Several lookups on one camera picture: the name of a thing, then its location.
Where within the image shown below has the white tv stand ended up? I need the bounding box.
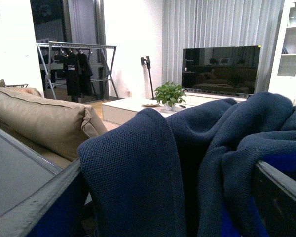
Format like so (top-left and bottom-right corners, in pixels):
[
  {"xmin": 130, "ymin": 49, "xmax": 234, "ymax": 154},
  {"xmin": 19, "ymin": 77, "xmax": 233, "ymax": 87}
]
[{"xmin": 185, "ymin": 92, "xmax": 247, "ymax": 106}]

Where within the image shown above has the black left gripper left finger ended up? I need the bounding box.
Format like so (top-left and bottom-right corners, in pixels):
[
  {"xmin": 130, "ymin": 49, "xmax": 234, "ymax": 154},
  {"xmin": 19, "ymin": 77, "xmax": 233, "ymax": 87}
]
[{"xmin": 0, "ymin": 129, "xmax": 88, "ymax": 237}]

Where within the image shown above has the white display cabinet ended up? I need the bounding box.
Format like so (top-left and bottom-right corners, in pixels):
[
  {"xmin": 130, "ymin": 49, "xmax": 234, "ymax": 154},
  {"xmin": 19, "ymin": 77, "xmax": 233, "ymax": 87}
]
[{"xmin": 268, "ymin": 0, "xmax": 296, "ymax": 105}]

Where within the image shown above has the black cordless vacuum cleaner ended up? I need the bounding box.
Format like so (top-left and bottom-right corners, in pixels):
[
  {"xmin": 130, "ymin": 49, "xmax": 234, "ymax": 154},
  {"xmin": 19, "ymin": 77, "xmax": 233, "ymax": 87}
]
[{"xmin": 141, "ymin": 56, "xmax": 154, "ymax": 99}]

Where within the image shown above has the flat screen television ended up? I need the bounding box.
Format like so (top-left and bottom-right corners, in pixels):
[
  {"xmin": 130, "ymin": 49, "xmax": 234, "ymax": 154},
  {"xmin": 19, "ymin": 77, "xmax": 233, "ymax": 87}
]
[{"xmin": 182, "ymin": 45, "xmax": 261, "ymax": 97}]

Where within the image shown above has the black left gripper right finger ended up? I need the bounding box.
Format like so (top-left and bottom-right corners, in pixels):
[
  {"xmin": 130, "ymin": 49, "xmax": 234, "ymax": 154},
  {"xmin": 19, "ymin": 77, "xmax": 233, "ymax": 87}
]
[{"xmin": 252, "ymin": 161, "xmax": 296, "ymax": 237}]

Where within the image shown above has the small plate on table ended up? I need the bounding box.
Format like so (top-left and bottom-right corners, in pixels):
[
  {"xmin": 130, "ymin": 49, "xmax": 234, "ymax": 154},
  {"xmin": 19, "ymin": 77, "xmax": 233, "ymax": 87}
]
[{"xmin": 141, "ymin": 103, "xmax": 160, "ymax": 108}]

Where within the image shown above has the dark blue knitted garment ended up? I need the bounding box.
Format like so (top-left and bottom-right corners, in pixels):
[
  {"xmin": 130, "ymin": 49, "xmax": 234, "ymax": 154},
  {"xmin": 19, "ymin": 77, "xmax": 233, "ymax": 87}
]
[{"xmin": 78, "ymin": 92, "xmax": 296, "ymax": 237}]

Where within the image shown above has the white low coffee table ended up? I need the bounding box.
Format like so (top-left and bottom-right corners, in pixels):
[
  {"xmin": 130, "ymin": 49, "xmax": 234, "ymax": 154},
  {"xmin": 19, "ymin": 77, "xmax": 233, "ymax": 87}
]
[{"xmin": 102, "ymin": 97, "xmax": 192, "ymax": 125}]

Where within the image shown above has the beige leather sofa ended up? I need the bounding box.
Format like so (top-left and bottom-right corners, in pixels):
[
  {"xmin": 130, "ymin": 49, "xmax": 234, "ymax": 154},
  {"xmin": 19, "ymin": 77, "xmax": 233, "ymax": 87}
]
[{"xmin": 0, "ymin": 80, "xmax": 107, "ymax": 168}]

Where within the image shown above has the green potted plant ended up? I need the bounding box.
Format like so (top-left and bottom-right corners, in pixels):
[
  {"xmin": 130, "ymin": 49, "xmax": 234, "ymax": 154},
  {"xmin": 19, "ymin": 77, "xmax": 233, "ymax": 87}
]
[{"xmin": 154, "ymin": 81, "xmax": 186, "ymax": 111}]

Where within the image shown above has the black hanging shirt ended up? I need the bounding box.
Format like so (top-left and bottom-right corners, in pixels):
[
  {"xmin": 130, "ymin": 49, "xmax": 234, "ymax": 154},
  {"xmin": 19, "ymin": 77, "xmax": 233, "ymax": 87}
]
[{"xmin": 63, "ymin": 52, "xmax": 81, "ymax": 97}]

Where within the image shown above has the white curtain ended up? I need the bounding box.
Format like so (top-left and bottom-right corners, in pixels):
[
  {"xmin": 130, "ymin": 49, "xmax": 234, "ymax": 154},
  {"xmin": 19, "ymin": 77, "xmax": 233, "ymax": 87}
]
[{"xmin": 162, "ymin": 0, "xmax": 284, "ymax": 92}]

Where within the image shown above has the metal clothes drying rack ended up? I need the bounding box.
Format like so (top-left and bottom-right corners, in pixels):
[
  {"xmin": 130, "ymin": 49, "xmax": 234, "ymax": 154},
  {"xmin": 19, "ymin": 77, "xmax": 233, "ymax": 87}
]
[{"xmin": 37, "ymin": 41, "xmax": 116, "ymax": 102}]

